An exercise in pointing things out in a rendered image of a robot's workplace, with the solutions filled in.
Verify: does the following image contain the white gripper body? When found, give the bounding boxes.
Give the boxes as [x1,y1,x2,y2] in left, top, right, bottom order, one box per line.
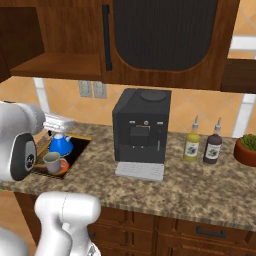
[42,112,76,133]

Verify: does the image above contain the blue kettle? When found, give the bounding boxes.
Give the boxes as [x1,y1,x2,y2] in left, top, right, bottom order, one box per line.
[48,131,75,157]

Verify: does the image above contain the grey mug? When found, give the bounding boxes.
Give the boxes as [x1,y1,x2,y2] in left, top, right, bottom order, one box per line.
[42,151,71,175]

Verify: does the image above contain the wooden cabinet door, dark panel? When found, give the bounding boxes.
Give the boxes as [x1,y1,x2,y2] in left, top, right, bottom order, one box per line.
[100,0,242,92]

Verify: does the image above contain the black coffee machine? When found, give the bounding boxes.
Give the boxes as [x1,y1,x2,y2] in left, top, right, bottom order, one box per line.
[111,87,173,182]

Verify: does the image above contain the wooden drawer front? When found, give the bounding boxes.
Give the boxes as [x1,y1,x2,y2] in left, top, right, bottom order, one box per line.
[98,205,158,232]
[156,215,256,249]

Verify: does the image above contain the yellow bottle with spout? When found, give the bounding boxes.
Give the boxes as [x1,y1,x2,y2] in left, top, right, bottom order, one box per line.
[182,114,201,163]

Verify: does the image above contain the dark brown bottle with spout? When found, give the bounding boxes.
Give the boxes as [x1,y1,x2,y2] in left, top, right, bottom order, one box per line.
[202,116,224,166]

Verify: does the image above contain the potted plant in terracotta pot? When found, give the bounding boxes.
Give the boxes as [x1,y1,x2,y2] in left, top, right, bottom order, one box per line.
[233,133,256,168]

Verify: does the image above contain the white wall trim post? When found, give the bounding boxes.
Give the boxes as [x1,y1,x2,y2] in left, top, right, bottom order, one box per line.
[32,77,52,115]

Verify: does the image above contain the grey wall outlet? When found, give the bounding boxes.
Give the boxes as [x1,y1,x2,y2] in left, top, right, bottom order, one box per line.
[92,81,108,100]
[77,79,94,99]

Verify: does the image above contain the wooden wall cabinet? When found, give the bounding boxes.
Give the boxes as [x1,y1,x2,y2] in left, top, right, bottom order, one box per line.
[0,0,105,82]

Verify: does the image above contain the black cabinet door handle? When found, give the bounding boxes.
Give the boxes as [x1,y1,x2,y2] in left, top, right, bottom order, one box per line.
[101,3,113,72]

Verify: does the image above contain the dark wooden wall shelf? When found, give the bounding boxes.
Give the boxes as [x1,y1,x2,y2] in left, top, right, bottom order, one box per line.
[219,57,256,95]

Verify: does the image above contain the white window frame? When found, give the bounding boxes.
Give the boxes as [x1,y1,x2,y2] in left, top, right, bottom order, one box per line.
[229,34,256,140]

